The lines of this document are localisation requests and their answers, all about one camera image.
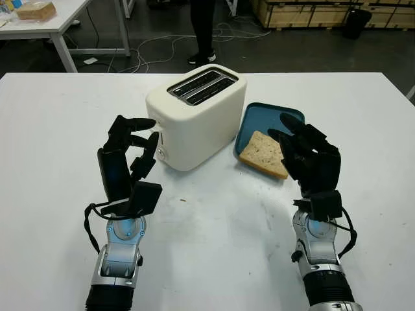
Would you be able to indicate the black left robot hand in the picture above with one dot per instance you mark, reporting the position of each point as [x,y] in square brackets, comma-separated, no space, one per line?
[113,171]

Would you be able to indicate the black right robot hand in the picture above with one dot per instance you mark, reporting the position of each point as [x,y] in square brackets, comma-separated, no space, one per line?
[314,162]

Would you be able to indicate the seeded bread slice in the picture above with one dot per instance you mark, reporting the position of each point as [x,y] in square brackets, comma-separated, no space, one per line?
[259,155]

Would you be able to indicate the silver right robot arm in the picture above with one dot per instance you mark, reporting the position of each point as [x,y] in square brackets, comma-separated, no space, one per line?
[321,256]

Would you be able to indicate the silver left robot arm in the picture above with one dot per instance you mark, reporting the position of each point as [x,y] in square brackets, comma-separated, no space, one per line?
[116,259]

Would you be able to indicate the teal plastic tray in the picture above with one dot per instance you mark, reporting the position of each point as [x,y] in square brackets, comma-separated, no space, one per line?
[259,118]

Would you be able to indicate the cream two-slot toaster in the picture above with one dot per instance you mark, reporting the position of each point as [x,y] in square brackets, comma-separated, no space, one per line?
[194,129]

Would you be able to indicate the bagged bread loaf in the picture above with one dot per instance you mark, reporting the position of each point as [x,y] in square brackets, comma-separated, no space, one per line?
[35,11]

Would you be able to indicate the white floor plate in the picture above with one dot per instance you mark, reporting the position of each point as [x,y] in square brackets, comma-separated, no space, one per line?
[90,61]

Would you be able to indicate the black trash bin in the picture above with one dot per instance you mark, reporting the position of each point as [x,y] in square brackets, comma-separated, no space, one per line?
[356,22]

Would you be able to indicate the wooden crate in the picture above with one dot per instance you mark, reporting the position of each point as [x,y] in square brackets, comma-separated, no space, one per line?
[291,13]

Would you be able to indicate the white side table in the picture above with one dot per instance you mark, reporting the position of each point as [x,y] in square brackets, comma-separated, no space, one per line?
[65,19]

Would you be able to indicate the person in black clothes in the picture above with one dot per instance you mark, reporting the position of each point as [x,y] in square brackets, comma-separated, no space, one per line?
[202,26]

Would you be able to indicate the blue yellow packet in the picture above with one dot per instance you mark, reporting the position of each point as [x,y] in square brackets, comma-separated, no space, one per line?
[4,6]

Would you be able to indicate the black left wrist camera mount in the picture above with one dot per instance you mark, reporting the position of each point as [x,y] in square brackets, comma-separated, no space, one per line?
[144,197]

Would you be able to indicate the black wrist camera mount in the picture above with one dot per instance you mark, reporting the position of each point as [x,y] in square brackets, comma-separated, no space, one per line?
[144,197]
[327,205]

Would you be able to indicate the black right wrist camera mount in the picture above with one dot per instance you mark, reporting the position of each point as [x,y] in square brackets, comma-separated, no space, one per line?
[327,205]

